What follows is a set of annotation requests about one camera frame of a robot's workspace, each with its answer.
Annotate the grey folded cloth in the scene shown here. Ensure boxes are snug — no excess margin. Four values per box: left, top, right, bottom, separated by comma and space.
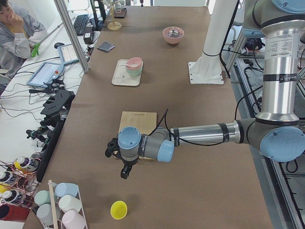
97, 41, 115, 53

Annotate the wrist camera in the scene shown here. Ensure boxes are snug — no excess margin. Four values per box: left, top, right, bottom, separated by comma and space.
121, 163, 133, 179

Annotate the top green bowl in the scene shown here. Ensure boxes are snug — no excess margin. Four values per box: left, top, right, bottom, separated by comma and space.
125, 63, 142, 73

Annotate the blue teach pendant tablet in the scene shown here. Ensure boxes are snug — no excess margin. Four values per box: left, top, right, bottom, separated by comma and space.
27, 62, 64, 88

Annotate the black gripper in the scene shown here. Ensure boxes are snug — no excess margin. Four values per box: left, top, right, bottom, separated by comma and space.
105, 138, 121, 158

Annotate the large pink ice bowl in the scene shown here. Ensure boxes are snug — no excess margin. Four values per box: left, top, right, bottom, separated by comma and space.
163, 26, 184, 44

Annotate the light blue cup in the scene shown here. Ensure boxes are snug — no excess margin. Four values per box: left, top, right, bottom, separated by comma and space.
55, 183, 78, 198

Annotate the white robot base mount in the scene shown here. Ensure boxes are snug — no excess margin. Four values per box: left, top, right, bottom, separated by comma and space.
188, 0, 239, 84

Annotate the cream rabbit serving tray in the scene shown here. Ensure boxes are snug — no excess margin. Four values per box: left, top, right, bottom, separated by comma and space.
112, 59, 142, 86

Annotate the white cup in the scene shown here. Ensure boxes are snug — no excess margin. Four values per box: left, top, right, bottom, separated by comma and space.
59, 195, 82, 212

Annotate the mint green cup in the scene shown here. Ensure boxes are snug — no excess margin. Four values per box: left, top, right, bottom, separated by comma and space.
34, 190, 51, 206

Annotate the yellow bottle in wire basket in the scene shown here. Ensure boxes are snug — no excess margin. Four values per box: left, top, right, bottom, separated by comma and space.
15, 157, 39, 172

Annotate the black tool rack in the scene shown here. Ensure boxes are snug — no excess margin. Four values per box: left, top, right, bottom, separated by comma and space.
36, 90, 75, 183

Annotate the pink cup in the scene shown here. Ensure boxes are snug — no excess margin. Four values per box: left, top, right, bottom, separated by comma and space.
62, 209, 86, 229

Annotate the seated person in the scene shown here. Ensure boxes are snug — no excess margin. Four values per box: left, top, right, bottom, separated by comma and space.
0, 0, 47, 78

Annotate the black keyboard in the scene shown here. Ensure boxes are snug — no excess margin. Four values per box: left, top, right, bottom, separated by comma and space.
73, 14, 89, 36

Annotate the wooden mug tree stand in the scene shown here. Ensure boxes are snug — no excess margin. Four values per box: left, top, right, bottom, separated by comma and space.
102, 0, 125, 31

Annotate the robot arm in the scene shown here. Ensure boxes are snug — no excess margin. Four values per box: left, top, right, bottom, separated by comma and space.
105, 0, 305, 167

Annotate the wooden cup rack pole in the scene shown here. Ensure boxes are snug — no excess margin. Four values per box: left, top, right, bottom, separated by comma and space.
48, 180, 58, 229

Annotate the aluminium frame post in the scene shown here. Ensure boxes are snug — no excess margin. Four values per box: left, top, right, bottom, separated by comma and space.
54, 0, 89, 73

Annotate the small pink bowl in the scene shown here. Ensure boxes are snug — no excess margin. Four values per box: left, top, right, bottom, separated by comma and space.
126, 57, 142, 67

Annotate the black computer mouse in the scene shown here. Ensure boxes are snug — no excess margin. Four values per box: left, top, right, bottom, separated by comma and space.
54, 42, 65, 49

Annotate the black tray at edge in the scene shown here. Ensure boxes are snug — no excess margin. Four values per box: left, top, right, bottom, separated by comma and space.
114, 8, 127, 19

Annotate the bamboo cutting board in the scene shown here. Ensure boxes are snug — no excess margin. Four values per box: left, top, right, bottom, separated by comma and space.
113, 111, 158, 161

